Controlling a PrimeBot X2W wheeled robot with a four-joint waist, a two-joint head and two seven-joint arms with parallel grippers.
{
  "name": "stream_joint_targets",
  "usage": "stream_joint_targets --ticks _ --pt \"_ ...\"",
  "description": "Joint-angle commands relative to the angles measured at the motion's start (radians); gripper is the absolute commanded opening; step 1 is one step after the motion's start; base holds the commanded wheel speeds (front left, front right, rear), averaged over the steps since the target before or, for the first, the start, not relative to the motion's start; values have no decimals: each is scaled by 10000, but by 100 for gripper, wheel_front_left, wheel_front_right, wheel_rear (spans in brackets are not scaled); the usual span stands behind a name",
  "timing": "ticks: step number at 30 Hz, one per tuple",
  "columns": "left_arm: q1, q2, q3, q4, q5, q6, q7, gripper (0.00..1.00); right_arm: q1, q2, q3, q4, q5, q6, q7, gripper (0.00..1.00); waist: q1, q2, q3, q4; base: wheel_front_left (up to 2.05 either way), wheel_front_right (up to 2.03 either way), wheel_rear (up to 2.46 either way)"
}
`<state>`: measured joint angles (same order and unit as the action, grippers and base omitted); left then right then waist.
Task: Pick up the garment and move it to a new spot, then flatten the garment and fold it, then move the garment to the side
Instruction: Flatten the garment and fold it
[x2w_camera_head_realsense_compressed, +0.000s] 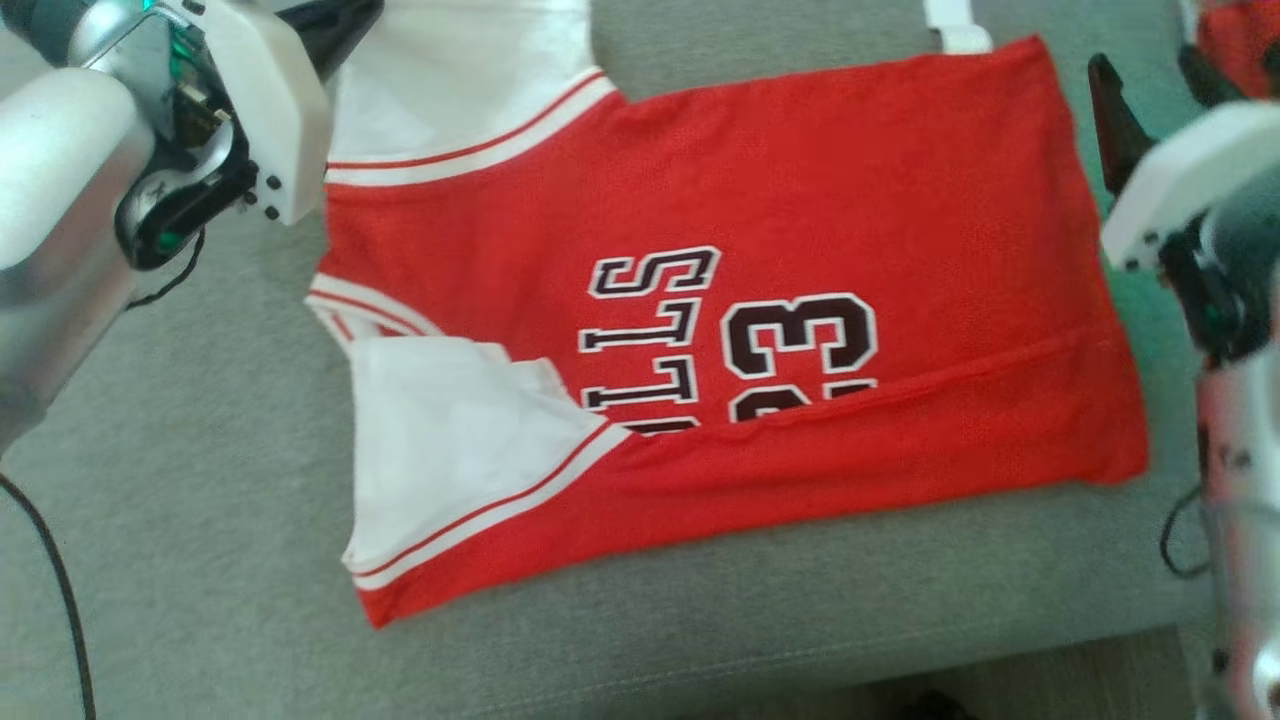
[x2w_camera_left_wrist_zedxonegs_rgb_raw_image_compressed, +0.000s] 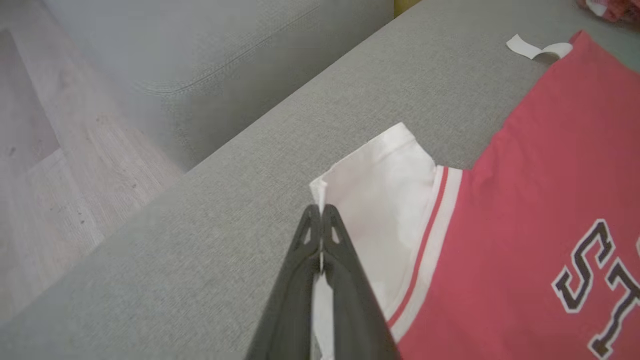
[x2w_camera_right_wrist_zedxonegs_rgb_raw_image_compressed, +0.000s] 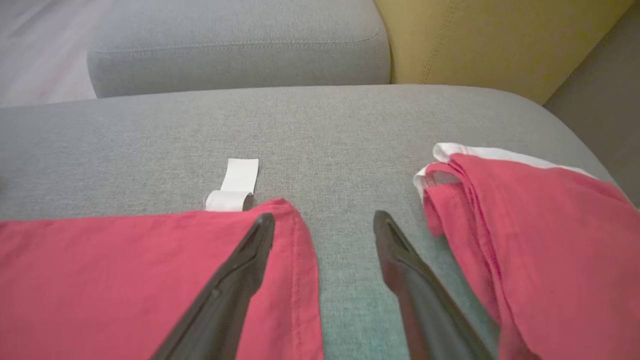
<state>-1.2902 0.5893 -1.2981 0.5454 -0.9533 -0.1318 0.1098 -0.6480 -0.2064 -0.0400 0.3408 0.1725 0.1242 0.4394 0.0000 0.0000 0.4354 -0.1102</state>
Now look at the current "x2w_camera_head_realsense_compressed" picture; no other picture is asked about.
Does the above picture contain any red crumpled garment white trim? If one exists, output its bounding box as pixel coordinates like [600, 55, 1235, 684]
[1195, 0, 1280, 99]

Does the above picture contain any white fabric strip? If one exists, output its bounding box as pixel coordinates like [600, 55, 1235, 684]
[922, 0, 993, 56]

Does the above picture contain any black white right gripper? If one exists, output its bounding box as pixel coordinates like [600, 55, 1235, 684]
[1088, 45, 1280, 271]

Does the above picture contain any thin black cable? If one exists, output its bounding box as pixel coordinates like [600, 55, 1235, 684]
[125, 228, 208, 311]
[0, 474, 97, 720]
[1159, 484, 1217, 580]

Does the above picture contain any red white basketball jersey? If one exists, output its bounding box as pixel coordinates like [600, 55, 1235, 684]
[305, 0, 1151, 629]

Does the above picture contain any wide grey sofa ottoman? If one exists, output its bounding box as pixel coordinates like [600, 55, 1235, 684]
[0, 0, 1280, 720]

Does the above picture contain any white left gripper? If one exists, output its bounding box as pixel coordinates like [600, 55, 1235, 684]
[150, 0, 386, 227]

